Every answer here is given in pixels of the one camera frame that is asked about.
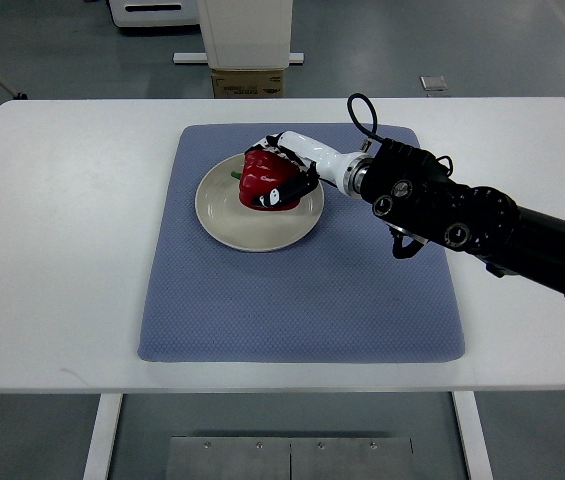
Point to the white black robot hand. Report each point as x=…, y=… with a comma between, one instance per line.
x=317, y=163

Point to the red bell pepper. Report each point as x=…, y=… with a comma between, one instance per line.
x=262, y=171

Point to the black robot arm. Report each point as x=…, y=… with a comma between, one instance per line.
x=410, y=189

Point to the cream round plate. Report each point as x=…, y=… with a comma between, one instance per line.
x=224, y=218

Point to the blue quilted mat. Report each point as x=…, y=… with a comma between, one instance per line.
x=338, y=295

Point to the cardboard box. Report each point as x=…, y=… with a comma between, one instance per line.
x=249, y=84

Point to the white machine column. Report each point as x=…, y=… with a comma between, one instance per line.
x=244, y=35

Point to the white appliance with slot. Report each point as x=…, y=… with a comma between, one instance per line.
x=153, y=13

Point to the right white table leg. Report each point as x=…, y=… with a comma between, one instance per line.
x=475, y=453

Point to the white table leg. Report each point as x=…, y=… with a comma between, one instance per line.
x=475, y=453
x=103, y=437

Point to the left white table leg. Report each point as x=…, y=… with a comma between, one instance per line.
x=103, y=437

